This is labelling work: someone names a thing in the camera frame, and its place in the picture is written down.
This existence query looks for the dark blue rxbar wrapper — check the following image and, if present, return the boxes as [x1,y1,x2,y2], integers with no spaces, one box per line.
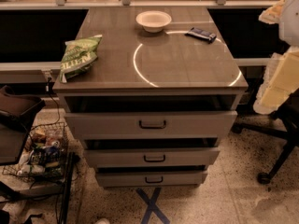
[186,27,217,43]

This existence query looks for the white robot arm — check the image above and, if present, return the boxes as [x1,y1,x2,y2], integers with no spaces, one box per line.
[253,0,299,115]

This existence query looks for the green jalapeno chip bag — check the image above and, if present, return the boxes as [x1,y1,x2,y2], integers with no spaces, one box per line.
[59,35,102,83]

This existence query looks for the grey drawer cabinet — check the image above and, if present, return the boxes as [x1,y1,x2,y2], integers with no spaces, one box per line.
[53,7,248,174]

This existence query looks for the top grey drawer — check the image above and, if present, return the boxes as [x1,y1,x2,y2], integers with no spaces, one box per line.
[64,111,236,140]

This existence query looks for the grey drawer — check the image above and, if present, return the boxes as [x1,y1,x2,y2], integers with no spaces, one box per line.
[84,147,220,168]
[95,171,207,188]
[64,111,236,140]

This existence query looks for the middle grey drawer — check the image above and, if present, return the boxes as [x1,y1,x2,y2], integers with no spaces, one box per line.
[84,147,220,168]

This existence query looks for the white paper bowl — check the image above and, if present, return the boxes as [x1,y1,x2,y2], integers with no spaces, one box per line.
[135,11,172,33]

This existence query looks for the bottom grey drawer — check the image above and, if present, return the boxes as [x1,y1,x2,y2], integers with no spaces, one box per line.
[95,171,207,188]

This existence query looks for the blue tape cross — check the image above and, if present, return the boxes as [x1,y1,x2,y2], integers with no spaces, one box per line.
[136,188,170,224]

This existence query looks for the dark brown bin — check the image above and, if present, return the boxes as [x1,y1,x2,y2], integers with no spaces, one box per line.
[0,86,45,165]

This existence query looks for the black office chair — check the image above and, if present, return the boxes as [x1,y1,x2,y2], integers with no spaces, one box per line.
[232,89,299,185]

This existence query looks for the black cable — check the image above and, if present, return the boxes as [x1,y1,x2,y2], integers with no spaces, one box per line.
[45,77,62,126]

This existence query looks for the wire basket with snacks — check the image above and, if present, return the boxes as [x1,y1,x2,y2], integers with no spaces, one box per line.
[2,122,68,182]

